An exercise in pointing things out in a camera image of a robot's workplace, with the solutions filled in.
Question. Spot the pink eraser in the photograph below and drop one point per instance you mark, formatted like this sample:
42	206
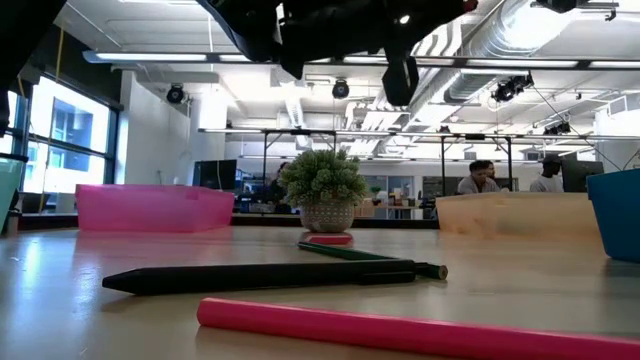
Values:
327	238

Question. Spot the green pencil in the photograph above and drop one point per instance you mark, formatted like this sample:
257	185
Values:
345	252

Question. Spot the black pen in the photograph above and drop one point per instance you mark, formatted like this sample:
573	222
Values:
250	277

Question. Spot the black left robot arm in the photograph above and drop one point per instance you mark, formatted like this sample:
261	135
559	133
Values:
240	20

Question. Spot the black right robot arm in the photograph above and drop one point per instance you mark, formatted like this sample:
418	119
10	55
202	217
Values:
565	5

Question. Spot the black round ceiling speaker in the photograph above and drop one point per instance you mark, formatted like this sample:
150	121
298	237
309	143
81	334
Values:
175	93
341	89

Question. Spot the green artificial plant in pot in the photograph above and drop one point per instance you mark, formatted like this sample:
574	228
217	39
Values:
325	190

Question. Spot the black ceiling spotlight cluster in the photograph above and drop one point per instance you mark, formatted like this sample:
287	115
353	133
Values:
510	87

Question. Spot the long ceiling light beam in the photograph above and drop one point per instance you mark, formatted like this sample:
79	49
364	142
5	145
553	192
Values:
520	63

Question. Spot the person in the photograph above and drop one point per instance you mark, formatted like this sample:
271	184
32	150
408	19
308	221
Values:
477	182
279	190
546	180

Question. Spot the black computer monitor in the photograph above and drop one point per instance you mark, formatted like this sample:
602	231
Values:
582	175
215	175

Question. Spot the white ceiling light bar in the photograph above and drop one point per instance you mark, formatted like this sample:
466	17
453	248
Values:
145	57

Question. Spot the pink translucent plastic bin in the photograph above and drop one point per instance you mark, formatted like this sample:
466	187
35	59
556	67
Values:
150	207

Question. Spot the large office window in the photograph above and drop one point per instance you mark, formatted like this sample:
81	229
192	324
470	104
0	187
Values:
65	140

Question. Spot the blue plastic bin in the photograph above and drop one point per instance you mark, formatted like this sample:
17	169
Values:
617	215

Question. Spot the silver ceiling air duct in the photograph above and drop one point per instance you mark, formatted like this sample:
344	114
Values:
500	45

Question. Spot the black neighbouring rig frame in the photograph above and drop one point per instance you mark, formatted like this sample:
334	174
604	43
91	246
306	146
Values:
509	160

